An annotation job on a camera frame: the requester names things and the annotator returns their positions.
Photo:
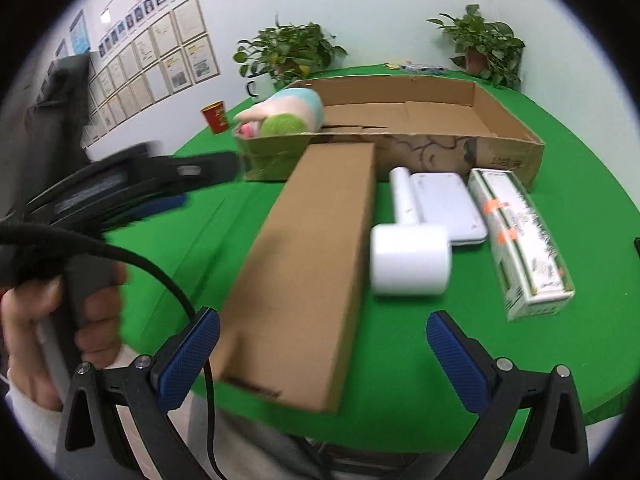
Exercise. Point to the person's left hand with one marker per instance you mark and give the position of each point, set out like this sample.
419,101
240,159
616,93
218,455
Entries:
25,340

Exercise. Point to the white hair dryer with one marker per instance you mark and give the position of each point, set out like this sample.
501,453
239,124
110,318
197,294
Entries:
410,260

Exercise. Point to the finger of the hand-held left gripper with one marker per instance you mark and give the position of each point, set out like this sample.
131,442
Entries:
162,206
200,170

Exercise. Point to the blue wall poster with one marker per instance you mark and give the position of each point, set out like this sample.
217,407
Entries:
78,32

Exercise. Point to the person's left forearm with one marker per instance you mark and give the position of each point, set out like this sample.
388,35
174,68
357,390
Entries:
30,422

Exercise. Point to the pastel plush toy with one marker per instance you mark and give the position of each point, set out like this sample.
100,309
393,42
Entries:
295,105

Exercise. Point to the red paper cup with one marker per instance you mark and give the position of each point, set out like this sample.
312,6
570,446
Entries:
216,117

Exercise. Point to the green and white package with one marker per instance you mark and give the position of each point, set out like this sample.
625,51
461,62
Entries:
525,255

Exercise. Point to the bushy potted plant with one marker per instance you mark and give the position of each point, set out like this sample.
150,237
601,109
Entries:
285,50

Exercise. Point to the long brown cardboard box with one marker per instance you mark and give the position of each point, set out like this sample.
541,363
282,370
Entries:
310,270

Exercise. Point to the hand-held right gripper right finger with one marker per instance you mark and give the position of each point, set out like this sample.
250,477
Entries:
457,360

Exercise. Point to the dark grey panel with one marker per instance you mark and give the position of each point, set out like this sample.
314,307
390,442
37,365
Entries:
65,100

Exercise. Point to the green tablecloth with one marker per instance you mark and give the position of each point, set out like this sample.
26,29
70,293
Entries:
575,185

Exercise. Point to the potted plant in brown pot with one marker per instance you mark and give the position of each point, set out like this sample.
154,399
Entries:
480,35

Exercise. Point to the large cardboard box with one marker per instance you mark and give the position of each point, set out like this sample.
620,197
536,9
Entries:
425,115

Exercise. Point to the colourful papers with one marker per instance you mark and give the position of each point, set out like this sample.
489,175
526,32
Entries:
415,68

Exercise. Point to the white device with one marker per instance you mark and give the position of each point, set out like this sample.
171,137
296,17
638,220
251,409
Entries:
450,205

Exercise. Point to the wall of framed certificates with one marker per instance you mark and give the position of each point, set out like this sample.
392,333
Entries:
165,60

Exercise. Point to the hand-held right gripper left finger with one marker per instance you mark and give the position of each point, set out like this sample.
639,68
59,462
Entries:
192,355

